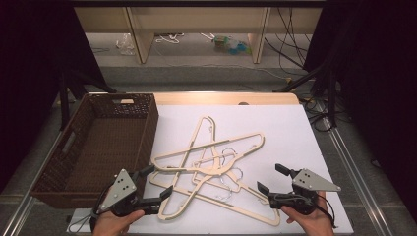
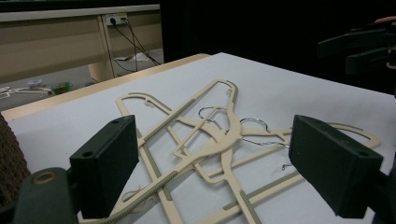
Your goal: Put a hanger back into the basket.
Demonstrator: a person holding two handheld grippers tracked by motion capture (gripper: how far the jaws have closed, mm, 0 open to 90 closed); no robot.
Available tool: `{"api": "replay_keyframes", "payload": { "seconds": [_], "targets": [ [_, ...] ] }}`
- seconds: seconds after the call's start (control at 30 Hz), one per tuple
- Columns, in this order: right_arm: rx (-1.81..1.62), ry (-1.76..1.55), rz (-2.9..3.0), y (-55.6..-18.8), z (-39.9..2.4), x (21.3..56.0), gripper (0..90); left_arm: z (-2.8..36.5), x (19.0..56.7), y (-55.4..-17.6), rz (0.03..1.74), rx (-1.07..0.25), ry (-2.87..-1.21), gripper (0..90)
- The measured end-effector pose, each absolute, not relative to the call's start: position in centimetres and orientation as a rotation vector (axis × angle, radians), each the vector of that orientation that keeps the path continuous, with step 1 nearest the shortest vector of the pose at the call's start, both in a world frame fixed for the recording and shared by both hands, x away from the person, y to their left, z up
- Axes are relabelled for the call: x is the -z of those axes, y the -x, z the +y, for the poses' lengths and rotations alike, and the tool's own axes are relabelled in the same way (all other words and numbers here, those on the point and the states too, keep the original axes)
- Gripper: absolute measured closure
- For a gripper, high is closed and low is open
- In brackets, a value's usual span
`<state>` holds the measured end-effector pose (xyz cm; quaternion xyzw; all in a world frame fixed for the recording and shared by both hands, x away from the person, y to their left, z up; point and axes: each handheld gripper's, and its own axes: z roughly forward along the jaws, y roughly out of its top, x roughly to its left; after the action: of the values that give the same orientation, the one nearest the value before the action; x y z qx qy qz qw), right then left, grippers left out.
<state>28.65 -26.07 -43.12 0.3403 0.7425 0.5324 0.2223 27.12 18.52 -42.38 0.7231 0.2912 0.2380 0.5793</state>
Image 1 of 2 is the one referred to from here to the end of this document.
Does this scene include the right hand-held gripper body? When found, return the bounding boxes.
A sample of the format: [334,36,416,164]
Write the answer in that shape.
[267,168,342,216]

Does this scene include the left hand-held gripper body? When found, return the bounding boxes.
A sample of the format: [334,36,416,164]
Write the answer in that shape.
[97,168,162,217]

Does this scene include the brown woven basket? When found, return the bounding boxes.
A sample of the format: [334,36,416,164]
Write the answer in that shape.
[30,92,160,209]

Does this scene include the person's left hand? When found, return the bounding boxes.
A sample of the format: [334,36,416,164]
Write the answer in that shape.
[92,209,146,236]

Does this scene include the person's right hand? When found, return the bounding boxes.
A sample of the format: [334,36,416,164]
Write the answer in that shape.
[280,191,335,236]

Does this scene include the white table mat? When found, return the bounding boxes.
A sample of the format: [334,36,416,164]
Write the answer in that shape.
[67,103,355,235]

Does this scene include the black curtain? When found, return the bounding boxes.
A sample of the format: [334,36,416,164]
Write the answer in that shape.
[0,0,111,195]
[302,0,417,225]

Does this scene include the clear plastic bag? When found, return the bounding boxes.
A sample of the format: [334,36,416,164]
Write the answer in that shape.
[115,32,137,56]

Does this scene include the colourful plastic packets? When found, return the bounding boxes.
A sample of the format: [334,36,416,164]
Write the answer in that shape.
[211,33,252,56]

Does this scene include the light wooden shelf unit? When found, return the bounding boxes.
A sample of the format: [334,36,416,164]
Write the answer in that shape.
[73,6,324,65]

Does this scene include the left hand-held gripper black cable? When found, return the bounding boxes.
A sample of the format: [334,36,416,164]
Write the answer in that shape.
[68,183,114,234]

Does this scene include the hand-held gripper black cable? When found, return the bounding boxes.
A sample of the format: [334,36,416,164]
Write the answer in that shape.
[68,183,114,234]
[314,193,338,229]

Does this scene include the right hand-held gripper black cable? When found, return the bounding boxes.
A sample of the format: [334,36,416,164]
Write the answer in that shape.
[314,193,338,229]

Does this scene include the metal floor rail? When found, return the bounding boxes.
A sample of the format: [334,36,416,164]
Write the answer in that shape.
[318,106,394,236]
[0,131,64,236]

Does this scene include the black cables on floor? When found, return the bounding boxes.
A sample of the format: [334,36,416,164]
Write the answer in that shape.
[300,93,347,133]

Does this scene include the white cord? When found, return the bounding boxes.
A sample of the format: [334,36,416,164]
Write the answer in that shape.
[154,31,186,45]

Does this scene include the hanging black cables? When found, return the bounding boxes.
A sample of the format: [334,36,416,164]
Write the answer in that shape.
[264,7,313,71]

